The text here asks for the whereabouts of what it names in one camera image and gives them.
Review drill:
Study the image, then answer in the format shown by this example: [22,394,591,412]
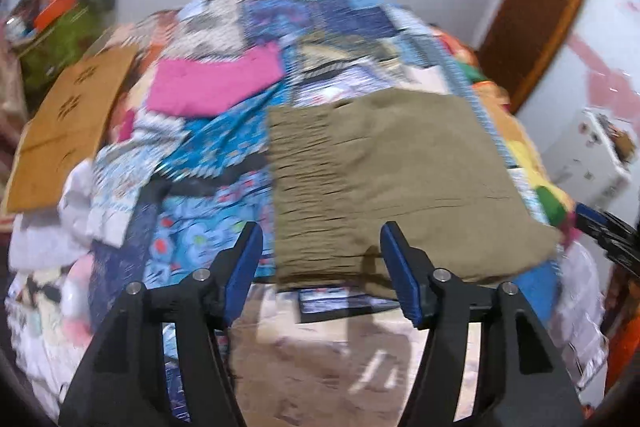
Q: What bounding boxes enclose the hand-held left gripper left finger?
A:
[58,222,264,427]

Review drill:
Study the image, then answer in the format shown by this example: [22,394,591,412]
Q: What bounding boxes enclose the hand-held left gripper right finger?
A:
[380,222,586,427]

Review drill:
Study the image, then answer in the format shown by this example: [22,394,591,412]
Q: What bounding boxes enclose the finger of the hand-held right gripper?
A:
[574,203,640,279]

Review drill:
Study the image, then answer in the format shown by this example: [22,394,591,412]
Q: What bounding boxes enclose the olive green pants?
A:
[266,88,561,300]

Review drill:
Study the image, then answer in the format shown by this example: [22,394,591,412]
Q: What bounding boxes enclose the white cardboard box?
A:
[540,107,633,210]

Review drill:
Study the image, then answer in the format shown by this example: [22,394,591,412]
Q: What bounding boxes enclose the blue patchwork blanket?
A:
[87,0,576,425]

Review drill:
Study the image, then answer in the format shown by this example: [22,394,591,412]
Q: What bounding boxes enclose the pink folded cloth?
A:
[146,41,286,116]

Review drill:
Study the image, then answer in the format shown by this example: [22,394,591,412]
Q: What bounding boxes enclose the white clothes pile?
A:
[7,159,96,270]

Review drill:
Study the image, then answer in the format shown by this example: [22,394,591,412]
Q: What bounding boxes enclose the brown wooden door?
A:
[477,0,601,112]

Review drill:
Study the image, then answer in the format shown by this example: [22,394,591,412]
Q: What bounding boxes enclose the brown cardboard sheet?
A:
[2,44,140,214]

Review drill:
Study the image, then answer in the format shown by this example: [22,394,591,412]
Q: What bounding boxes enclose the green bag with clutter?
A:
[5,0,117,92]

